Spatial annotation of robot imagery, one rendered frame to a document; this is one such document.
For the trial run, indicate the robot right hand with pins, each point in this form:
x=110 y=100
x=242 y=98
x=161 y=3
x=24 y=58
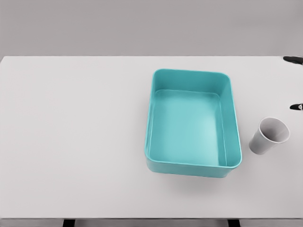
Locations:
x=293 y=59

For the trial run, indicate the white paper cup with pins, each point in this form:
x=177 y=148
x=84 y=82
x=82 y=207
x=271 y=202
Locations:
x=262 y=142

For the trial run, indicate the teal rectangular plastic basket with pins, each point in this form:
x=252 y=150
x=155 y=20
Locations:
x=189 y=123

